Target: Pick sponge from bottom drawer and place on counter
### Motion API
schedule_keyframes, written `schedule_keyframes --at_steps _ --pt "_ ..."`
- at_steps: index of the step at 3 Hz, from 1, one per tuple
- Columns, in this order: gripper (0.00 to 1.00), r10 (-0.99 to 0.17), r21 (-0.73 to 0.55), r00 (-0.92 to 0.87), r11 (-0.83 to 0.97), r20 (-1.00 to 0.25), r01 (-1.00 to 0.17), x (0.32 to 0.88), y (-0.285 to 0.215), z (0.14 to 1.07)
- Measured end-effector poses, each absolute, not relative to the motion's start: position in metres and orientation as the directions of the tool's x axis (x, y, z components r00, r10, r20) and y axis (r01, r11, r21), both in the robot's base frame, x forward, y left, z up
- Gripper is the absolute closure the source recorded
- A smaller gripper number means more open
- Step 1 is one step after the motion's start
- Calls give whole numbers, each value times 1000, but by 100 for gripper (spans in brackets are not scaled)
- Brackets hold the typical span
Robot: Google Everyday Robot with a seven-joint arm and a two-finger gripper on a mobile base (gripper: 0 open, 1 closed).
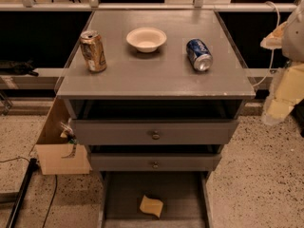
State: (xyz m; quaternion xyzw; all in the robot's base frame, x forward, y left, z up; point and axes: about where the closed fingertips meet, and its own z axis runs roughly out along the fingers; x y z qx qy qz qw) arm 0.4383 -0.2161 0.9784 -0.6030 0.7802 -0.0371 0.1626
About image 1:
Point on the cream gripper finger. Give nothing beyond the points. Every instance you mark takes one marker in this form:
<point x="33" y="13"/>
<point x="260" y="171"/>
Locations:
<point x="274" y="40"/>
<point x="286" y="91"/>

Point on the yellow sponge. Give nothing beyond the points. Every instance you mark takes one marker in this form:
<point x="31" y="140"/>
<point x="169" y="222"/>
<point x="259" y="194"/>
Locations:
<point x="151" y="206"/>

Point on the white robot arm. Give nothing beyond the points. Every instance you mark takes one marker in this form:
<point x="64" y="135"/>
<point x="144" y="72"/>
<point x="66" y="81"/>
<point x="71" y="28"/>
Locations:
<point x="293" y="48"/>

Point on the grey middle drawer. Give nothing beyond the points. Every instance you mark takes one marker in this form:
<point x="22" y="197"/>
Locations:
<point x="153" y="162"/>

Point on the grey drawer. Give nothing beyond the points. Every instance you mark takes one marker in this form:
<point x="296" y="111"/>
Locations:
<point x="184" y="197"/>
<point x="153" y="162"/>
<point x="98" y="132"/>

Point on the grey drawer cabinet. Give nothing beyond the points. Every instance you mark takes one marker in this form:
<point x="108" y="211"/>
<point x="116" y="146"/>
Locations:
<point x="160" y="85"/>

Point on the grey bottom drawer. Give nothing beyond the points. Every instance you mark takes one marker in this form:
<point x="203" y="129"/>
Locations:
<point x="184" y="197"/>

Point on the grey top drawer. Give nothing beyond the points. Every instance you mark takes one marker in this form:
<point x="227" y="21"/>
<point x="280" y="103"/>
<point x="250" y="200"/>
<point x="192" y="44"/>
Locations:
<point x="98" y="132"/>

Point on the blue soda can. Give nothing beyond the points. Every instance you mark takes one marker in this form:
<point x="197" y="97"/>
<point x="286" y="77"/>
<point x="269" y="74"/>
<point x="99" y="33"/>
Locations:
<point x="199" y="55"/>

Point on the white bowl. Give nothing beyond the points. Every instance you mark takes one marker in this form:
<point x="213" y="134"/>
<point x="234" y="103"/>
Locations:
<point x="146" y="40"/>

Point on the gold soda can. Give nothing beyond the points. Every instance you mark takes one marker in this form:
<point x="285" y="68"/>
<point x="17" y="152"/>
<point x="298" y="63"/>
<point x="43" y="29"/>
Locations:
<point x="93" y="50"/>

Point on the cardboard box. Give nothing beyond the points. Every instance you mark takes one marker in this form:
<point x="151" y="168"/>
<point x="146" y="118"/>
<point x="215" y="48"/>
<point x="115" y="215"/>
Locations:
<point x="57" y="154"/>

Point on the black object on shelf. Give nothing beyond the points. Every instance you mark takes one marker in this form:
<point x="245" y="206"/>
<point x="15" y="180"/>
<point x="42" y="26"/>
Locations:
<point x="8" y="67"/>

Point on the black metal floor bar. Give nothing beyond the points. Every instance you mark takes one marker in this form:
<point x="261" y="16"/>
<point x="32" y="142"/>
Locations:
<point x="13" y="217"/>

